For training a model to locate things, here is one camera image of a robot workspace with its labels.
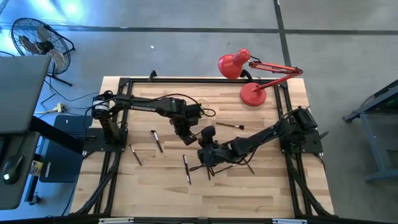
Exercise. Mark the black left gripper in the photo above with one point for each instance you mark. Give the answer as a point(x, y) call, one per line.
point(182, 124)

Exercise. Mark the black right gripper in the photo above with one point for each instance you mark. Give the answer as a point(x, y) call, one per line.
point(214, 155)

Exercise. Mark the black brush round dark head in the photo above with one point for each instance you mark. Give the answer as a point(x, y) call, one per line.
point(197, 168)

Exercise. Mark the black brush silver ferrule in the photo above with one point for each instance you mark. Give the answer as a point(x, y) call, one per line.
point(225, 169)

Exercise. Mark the thin brush long silver tip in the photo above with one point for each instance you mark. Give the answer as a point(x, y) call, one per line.
point(248, 166)

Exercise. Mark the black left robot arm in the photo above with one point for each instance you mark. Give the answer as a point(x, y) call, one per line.
point(146, 108)

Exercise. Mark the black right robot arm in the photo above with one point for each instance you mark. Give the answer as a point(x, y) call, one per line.
point(264, 135)

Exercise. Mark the red desk lamp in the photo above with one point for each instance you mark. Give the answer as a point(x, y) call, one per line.
point(252, 94)

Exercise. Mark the white power strip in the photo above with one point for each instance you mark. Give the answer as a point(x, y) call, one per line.
point(57, 108)

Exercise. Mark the blue metal cart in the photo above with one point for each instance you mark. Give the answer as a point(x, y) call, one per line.
point(373, 115)

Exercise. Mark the black floor fan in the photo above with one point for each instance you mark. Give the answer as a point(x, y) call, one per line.
point(43, 46)

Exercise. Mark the grey desk panel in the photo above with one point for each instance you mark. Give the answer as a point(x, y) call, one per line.
point(21, 90)

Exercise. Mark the black computer mouse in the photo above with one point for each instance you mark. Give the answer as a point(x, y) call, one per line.
point(12, 169)

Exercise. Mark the dark grey desk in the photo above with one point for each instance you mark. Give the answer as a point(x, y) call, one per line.
point(15, 193)

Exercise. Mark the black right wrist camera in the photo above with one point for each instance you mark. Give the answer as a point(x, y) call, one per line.
point(208, 133)

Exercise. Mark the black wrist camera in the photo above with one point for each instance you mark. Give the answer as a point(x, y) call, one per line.
point(193, 111)
point(208, 133)

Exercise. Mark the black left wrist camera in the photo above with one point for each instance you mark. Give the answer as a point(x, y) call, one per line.
point(193, 111)

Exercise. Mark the black aluminium table frame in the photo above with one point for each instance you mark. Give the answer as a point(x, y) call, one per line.
point(186, 81)

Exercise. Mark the black frame clamp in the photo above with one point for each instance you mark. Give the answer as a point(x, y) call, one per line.
point(152, 75)

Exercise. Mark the white frame bracket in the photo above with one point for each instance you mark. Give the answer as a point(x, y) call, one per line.
point(289, 221)
point(115, 221)

